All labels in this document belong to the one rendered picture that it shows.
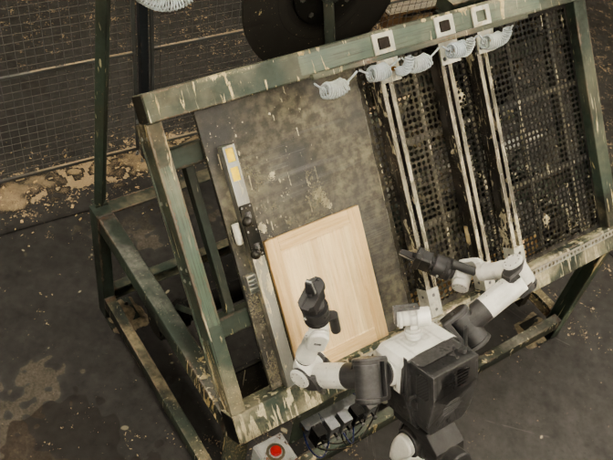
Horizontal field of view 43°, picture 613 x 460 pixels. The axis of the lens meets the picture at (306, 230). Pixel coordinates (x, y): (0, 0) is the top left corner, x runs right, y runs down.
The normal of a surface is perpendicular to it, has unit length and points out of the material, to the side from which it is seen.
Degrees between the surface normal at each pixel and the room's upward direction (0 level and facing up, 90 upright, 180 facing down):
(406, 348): 23
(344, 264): 51
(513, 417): 0
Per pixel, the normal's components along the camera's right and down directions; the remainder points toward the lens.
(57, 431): 0.13, -0.68
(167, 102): 0.51, 0.09
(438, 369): -0.09, -0.88
